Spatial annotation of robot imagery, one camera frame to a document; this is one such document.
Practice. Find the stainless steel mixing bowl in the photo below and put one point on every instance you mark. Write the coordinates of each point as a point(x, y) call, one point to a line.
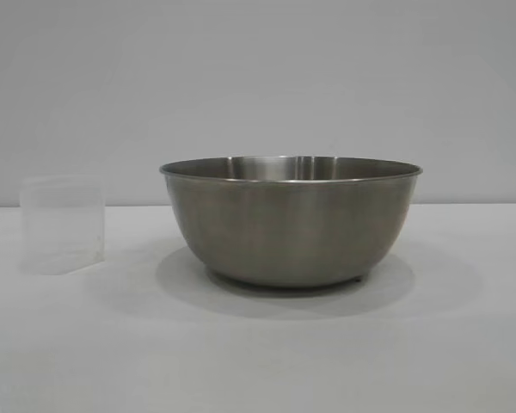
point(284, 223)

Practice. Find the clear plastic measuring cup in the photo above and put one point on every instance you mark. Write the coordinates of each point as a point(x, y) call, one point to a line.
point(62, 223)

